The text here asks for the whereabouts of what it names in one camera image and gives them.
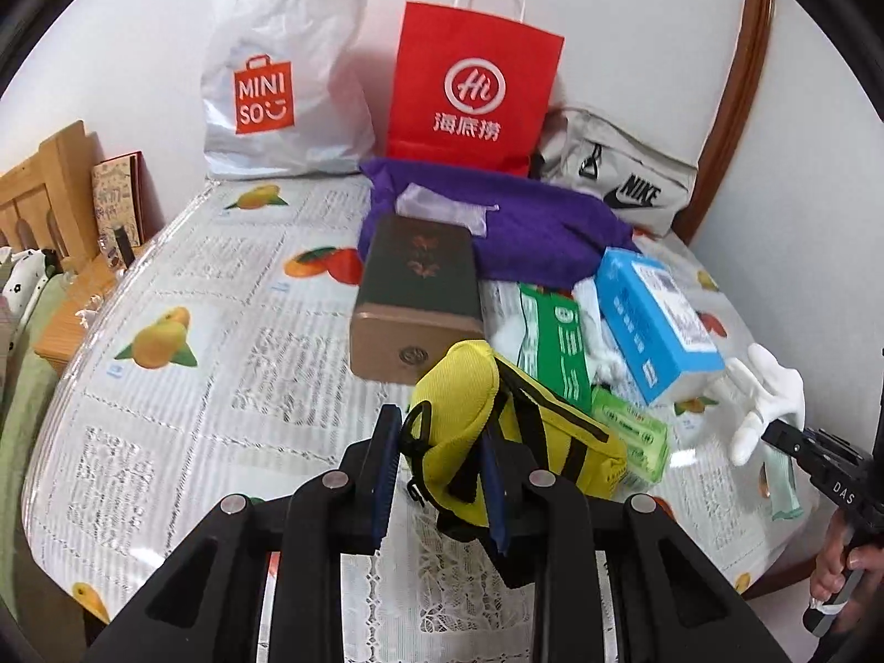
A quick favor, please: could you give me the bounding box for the fruit print tablecloth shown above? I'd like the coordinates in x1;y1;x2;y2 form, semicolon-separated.
20;176;823;663

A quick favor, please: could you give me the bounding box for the green wipes packet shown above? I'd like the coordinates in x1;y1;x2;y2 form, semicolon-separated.
518;283;595;415

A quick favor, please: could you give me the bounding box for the yellow black-striped pouch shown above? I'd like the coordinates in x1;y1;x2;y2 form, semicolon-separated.
401;340;629;522

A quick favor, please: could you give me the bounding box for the blue tissue box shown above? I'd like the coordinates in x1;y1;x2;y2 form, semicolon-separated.
595;246;726;407

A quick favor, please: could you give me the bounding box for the wooden bedside board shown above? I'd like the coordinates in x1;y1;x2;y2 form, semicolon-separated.
34;249;146;374

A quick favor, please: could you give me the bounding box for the white crumpled cloth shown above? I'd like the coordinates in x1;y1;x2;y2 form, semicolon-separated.
573;276;626;384

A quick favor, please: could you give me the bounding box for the white plastic shopping bag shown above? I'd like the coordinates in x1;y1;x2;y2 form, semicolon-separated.
200;0;377;181

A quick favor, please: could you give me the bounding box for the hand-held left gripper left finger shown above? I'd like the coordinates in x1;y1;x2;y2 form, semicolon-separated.
86;404;405;663

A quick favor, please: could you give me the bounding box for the white glove-shaped figure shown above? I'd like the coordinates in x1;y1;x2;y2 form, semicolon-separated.
718;343;806;465

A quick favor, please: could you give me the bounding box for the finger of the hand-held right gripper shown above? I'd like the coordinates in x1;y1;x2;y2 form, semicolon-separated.
761;420;830;460

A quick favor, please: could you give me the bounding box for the person's right hand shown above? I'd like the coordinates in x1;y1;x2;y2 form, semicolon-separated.
809;507;884;603

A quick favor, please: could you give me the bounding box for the purple cloth bag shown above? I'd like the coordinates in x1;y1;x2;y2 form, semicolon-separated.
357;157;640;291

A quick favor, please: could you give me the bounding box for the grey sports bag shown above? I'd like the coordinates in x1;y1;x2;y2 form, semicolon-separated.
539;105;700;237

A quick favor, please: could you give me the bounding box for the wooden headboard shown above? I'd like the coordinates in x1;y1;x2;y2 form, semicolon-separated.
0;120;104;270

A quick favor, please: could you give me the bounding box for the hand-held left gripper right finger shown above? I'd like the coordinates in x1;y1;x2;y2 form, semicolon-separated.
480;423;781;663

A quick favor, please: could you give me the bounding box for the light green tissue pack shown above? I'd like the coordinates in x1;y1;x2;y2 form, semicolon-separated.
590;387;671;485

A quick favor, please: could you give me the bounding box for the white black-spotted plush toy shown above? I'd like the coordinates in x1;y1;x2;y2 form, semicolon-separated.
0;245;56;353

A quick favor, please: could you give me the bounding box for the dark green gold box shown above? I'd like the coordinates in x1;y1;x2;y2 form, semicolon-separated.
349;214;485;382

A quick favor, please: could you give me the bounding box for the red paper bag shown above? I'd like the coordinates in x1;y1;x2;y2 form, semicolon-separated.
385;0;566;177

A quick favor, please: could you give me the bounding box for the green blanket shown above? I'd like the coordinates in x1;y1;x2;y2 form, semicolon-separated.
0;276;91;663

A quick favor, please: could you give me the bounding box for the brown illustrated book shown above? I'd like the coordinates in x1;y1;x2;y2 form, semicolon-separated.
92;152;146;270

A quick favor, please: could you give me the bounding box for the white mesh pouch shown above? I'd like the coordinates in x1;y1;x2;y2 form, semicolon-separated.
395;183;499;236

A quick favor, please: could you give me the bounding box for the brown wooden door frame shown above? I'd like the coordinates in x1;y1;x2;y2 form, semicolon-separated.
673;0;775;243

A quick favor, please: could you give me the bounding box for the green white sachet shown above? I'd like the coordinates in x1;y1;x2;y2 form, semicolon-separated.
760;449;806;520

